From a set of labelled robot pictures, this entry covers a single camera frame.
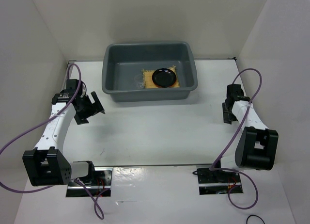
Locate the black cable loop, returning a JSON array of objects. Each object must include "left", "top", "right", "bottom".
[{"left": 247, "top": 214, "right": 265, "bottom": 224}]

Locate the clear glass cup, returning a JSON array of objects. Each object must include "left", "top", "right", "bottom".
[
  {"left": 136, "top": 81, "right": 145, "bottom": 89},
  {"left": 134, "top": 74, "right": 144, "bottom": 83}
]

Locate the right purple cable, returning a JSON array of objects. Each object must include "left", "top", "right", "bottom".
[{"left": 209, "top": 68, "right": 264, "bottom": 209}]

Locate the black round plate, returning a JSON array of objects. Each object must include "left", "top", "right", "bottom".
[{"left": 152, "top": 68, "right": 177, "bottom": 88}]

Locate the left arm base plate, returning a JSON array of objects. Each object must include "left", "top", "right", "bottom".
[{"left": 66, "top": 167, "right": 113, "bottom": 197}]

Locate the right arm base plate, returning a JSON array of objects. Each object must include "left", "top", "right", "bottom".
[{"left": 192, "top": 165, "right": 243, "bottom": 195}]

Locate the grey plastic bin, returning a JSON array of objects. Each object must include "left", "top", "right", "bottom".
[{"left": 102, "top": 41, "right": 198, "bottom": 102}]

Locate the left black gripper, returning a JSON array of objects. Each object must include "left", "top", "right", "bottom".
[{"left": 74, "top": 91, "right": 104, "bottom": 125}]

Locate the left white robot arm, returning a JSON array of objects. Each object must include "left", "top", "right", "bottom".
[{"left": 22, "top": 79, "right": 105, "bottom": 186}]

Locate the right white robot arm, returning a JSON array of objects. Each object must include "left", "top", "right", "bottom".
[{"left": 212, "top": 84, "right": 279, "bottom": 182}]

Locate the woven bamboo placemat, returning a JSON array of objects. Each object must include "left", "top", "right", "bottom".
[{"left": 142, "top": 65, "right": 180, "bottom": 89}]

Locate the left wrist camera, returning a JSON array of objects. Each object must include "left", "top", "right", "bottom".
[{"left": 80, "top": 82, "right": 87, "bottom": 98}]

